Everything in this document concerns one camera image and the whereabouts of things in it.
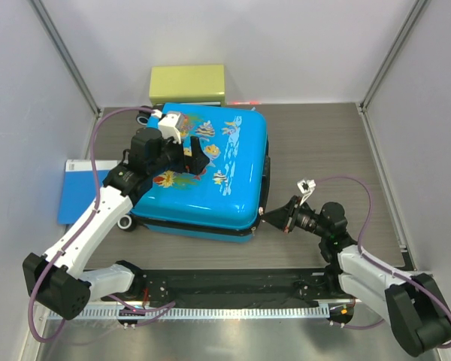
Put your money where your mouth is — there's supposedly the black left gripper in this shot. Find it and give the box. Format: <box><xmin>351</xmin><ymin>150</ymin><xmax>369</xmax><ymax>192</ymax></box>
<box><xmin>148</xmin><ymin>132</ymin><xmax>209</xmax><ymax>177</ymax></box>

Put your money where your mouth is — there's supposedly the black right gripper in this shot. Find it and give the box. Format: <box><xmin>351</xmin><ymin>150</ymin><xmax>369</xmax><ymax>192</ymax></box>
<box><xmin>260</xmin><ymin>196</ymin><xmax>329</xmax><ymax>238</ymax></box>

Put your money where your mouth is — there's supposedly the blue suitcase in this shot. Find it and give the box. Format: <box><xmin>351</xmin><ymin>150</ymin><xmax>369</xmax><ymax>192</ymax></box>
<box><xmin>117</xmin><ymin>103</ymin><xmax>270</xmax><ymax>243</ymax></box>

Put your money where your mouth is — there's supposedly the blue white box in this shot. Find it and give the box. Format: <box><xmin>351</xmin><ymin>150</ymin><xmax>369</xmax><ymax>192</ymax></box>
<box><xmin>57</xmin><ymin>159</ymin><xmax>96</xmax><ymax>226</ymax></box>

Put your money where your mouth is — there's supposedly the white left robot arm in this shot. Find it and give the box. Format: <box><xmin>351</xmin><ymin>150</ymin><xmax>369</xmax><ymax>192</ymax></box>
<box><xmin>23</xmin><ymin>128</ymin><xmax>210</xmax><ymax>320</ymax></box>

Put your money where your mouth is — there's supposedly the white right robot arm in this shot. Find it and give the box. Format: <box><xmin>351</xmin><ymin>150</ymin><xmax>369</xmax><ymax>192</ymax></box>
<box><xmin>262</xmin><ymin>196</ymin><xmax>451</xmax><ymax>356</ymax></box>

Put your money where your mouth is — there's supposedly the yellow-green drawer organizer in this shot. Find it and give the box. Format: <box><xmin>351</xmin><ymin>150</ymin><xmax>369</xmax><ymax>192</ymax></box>
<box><xmin>149</xmin><ymin>64</ymin><xmax>226</xmax><ymax>105</ymax></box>

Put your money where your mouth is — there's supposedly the marker pen red cap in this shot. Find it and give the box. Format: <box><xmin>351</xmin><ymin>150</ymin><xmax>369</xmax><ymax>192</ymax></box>
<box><xmin>227</xmin><ymin>101</ymin><xmax>261</xmax><ymax>106</ymax></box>

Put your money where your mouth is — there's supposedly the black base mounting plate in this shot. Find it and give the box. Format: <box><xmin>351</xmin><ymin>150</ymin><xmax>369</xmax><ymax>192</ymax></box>
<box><xmin>116</xmin><ymin>268</ymin><xmax>355</xmax><ymax>308</ymax></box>

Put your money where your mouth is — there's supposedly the slotted cable duct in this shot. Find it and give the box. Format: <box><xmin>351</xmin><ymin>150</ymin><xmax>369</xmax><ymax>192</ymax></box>
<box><xmin>80</xmin><ymin>305</ymin><xmax>331</xmax><ymax>321</ymax></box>

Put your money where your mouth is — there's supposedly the aluminium corner post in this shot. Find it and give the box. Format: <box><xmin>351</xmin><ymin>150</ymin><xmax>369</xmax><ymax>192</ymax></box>
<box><xmin>359</xmin><ymin>0</ymin><xmax>433</xmax><ymax>112</ymax></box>
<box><xmin>26</xmin><ymin>0</ymin><xmax>102</xmax><ymax>117</ymax></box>

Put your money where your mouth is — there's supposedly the aluminium right corner post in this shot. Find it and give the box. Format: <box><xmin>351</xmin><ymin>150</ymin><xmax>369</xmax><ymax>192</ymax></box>
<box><xmin>359</xmin><ymin>0</ymin><xmax>433</xmax><ymax>112</ymax></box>

